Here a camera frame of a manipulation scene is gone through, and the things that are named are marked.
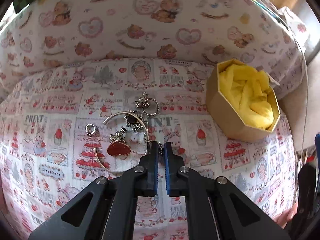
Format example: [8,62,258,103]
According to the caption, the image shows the red heart pendant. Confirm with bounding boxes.
[107,127,131,157]

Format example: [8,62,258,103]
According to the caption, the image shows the gold bangle bracelet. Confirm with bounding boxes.
[94,110,151,173]

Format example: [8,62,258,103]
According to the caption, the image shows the crystal ring keychain charm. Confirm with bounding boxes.
[135,92,160,118]

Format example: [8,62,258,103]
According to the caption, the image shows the black gem brooch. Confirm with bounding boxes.
[124,113,144,132]

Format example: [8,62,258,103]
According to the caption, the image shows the gold octagonal jewelry box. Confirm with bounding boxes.
[206,59,280,142]

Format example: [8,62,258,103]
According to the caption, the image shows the yellow cloth in box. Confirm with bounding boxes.
[219,64,274,129]

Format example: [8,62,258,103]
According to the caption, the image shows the bear print headboard cover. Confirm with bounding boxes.
[1,0,304,99]

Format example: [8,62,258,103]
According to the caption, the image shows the silver ring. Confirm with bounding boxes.
[85,123,97,136]

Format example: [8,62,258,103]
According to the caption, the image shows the white charging cable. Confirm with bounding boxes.
[252,0,309,153]

